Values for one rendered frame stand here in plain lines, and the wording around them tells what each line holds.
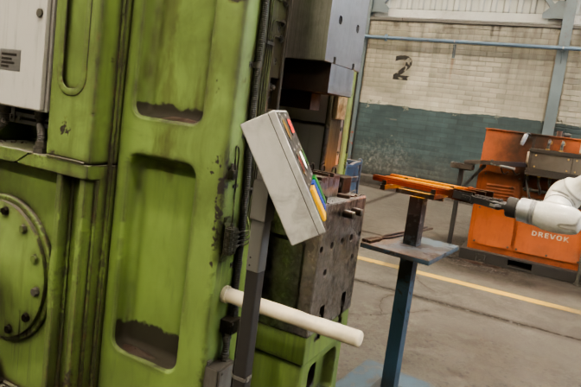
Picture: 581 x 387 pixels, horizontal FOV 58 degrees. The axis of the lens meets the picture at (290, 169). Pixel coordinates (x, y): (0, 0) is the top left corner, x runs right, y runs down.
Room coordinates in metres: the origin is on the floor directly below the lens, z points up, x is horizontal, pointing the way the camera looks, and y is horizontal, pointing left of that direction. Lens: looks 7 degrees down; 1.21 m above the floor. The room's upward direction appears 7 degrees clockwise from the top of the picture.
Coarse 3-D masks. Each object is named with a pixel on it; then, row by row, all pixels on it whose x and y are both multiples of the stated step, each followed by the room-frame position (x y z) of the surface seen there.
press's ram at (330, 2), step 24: (312, 0) 1.71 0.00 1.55; (336, 0) 1.70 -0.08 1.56; (360, 0) 1.86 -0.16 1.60; (312, 24) 1.70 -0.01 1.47; (336, 24) 1.72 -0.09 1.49; (360, 24) 1.89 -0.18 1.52; (288, 48) 1.74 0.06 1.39; (312, 48) 1.70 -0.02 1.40; (336, 48) 1.74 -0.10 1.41; (360, 48) 1.91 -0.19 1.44
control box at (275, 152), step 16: (272, 112) 1.10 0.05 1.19; (256, 128) 1.10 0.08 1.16; (272, 128) 1.10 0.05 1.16; (288, 128) 1.24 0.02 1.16; (256, 144) 1.10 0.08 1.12; (272, 144) 1.10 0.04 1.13; (288, 144) 1.10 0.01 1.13; (256, 160) 1.10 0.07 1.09; (272, 160) 1.10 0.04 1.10; (288, 160) 1.10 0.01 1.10; (304, 160) 1.34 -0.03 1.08; (272, 176) 1.10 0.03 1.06; (288, 176) 1.10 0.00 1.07; (304, 176) 1.14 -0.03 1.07; (272, 192) 1.10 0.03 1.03; (288, 192) 1.10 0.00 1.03; (304, 192) 1.10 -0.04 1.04; (288, 208) 1.10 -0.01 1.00; (304, 208) 1.10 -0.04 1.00; (288, 224) 1.10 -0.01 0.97; (304, 224) 1.10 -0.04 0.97; (320, 224) 1.09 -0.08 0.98; (304, 240) 1.10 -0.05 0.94
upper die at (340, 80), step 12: (288, 60) 1.79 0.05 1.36; (300, 60) 1.77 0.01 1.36; (288, 72) 1.79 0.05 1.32; (300, 72) 1.77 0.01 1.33; (312, 72) 1.75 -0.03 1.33; (324, 72) 1.73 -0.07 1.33; (336, 72) 1.76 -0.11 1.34; (348, 72) 1.85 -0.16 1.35; (288, 84) 1.79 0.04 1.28; (300, 84) 1.76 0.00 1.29; (312, 84) 1.74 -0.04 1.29; (324, 84) 1.72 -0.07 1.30; (336, 84) 1.77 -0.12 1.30; (348, 84) 1.86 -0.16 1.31; (348, 96) 1.87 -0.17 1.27
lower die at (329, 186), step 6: (318, 174) 1.82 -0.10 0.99; (324, 174) 1.81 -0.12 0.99; (336, 174) 1.88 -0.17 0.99; (318, 180) 1.76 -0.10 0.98; (324, 180) 1.78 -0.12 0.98; (330, 180) 1.82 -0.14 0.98; (336, 180) 1.87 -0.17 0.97; (324, 186) 1.78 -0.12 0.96; (330, 186) 1.83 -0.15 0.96; (336, 186) 1.88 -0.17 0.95; (324, 192) 1.79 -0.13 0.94; (330, 192) 1.84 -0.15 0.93; (336, 192) 1.88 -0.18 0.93
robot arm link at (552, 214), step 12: (540, 204) 1.85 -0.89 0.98; (552, 204) 1.84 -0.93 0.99; (564, 204) 1.83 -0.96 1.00; (540, 216) 1.83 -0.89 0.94; (552, 216) 1.81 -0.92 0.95; (564, 216) 1.79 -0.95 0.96; (576, 216) 1.78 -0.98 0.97; (540, 228) 1.85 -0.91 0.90; (552, 228) 1.81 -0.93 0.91; (564, 228) 1.79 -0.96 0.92; (576, 228) 1.78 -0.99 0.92
